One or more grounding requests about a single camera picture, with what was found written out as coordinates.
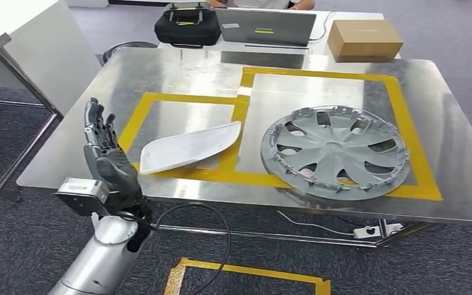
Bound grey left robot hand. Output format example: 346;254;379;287
82;96;144;205

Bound white curved plastic part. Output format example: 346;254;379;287
139;120;242;176

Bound white power cable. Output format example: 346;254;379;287
277;210;357;237

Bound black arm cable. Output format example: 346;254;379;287
122;202;232;295

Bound steel workbench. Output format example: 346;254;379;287
16;48;472;249

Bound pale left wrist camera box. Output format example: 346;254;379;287
55;177;112;218

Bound white power strip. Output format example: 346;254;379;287
353;222;404;240

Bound black round chair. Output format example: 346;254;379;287
101;41;159;67

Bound brown cardboard box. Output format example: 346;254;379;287
327;19;404;64

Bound grey wheel hubcap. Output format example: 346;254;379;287
260;104;411;202

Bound grey laptop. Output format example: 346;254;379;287
214;7;317;47

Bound black carry bag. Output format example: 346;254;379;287
154;3;222;49

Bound yellow table tape outline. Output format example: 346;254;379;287
117;67;444;202

